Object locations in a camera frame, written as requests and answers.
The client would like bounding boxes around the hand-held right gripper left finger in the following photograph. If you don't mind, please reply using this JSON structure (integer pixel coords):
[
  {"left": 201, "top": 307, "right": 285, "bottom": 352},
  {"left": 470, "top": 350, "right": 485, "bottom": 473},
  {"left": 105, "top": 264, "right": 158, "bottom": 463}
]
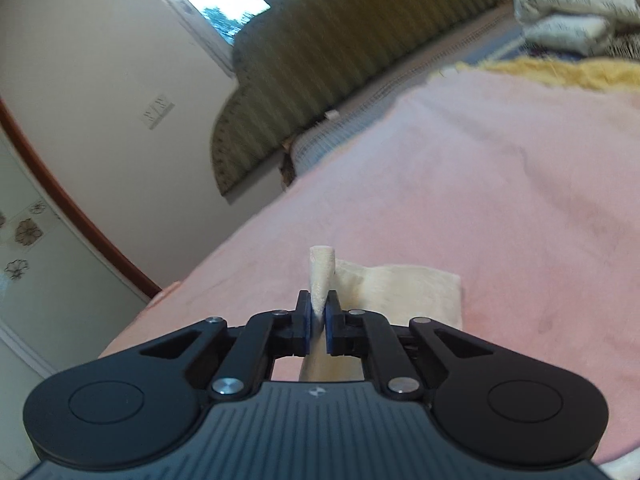
[{"left": 140, "top": 290, "right": 314, "bottom": 402}]

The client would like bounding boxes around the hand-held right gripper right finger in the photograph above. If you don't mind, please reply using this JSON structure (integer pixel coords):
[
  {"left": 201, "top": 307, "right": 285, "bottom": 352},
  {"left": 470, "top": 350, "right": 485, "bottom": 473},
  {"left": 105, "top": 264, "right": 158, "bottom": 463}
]
[{"left": 323, "top": 290, "right": 496, "bottom": 404}]

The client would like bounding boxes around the cream towel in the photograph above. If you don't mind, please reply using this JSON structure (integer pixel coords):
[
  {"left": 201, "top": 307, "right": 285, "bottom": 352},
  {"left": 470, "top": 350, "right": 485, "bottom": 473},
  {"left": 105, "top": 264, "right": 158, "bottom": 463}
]
[{"left": 297, "top": 246, "right": 463, "bottom": 384}]

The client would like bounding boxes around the pink blanket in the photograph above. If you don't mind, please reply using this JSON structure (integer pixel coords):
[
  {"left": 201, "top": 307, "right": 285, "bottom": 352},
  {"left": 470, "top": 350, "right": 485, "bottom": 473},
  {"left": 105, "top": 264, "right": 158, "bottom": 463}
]
[{"left": 100, "top": 62, "right": 640, "bottom": 466}]

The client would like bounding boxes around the olive padded headboard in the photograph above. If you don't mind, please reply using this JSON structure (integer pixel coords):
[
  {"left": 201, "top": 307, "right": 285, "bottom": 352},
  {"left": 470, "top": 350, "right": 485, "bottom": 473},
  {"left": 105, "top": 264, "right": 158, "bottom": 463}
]
[{"left": 210, "top": 0, "right": 527, "bottom": 197}]

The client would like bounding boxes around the yellow fuzzy blanket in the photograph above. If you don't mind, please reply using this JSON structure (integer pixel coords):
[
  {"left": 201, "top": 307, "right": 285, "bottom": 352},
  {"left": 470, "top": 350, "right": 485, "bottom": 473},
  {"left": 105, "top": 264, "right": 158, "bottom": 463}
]
[{"left": 454, "top": 57, "right": 640, "bottom": 94}]

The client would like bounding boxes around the white printed pillow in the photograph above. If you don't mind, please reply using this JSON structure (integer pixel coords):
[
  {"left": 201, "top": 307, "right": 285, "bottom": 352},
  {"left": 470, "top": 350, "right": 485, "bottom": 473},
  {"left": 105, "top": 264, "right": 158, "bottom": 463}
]
[{"left": 524, "top": 14, "right": 622, "bottom": 57}]

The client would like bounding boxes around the brown wooden door frame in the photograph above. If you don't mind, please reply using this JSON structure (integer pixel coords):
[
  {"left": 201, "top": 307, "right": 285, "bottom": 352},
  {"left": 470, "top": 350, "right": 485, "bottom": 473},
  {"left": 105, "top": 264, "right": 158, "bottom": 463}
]
[{"left": 0, "top": 95, "right": 164, "bottom": 306}]

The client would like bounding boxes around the white wall switch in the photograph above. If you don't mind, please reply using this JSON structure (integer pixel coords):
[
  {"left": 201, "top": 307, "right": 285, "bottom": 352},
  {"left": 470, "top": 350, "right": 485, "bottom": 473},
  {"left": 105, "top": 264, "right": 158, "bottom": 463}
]
[{"left": 139, "top": 93, "right": 176, "bottom": 130}]

